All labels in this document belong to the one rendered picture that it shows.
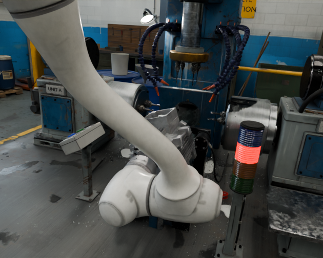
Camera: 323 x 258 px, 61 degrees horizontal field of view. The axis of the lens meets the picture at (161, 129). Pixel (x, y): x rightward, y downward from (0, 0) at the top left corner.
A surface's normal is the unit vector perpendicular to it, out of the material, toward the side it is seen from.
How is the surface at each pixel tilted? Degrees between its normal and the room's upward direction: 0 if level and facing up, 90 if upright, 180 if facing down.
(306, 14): 90
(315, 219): 0
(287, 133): 90
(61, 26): 108
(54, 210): 0
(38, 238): 0
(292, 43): 90
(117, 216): 93
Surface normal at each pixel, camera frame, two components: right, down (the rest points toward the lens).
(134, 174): -0.02, -0.91
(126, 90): -0.11, -0.63
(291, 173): -0.30, 0.31
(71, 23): 0.83, 0.40
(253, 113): -0.20, -0.35
